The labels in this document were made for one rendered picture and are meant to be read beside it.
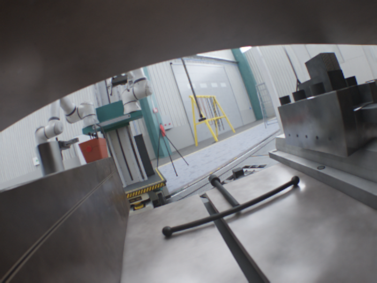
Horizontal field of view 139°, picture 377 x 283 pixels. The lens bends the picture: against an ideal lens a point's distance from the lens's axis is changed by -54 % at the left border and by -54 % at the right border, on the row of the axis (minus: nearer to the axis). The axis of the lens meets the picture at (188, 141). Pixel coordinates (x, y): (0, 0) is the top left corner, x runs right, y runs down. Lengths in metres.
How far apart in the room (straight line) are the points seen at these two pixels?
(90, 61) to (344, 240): 0.68
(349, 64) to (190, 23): 2.87
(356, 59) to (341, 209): 2.67
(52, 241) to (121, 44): 0.37
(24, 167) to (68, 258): 7.61
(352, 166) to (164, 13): 0.71
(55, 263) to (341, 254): 0.59
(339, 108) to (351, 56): 2.53
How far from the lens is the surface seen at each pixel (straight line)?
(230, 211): 0.63
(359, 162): 0.67
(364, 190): 0.61
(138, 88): 1.60
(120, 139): 1.81
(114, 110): 1.78
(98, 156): 0.92
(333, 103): 0.57
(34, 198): 0.34
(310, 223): 0.56
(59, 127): 1.10
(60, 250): 0.36
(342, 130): 0.57
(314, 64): 0.77
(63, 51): 0.26
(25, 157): 7.89
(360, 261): 0.47
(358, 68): 3.04
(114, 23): 0.23
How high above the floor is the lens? 0.68
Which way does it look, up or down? 3 degrees down
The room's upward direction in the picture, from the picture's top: 17 degrees counter-clockwise
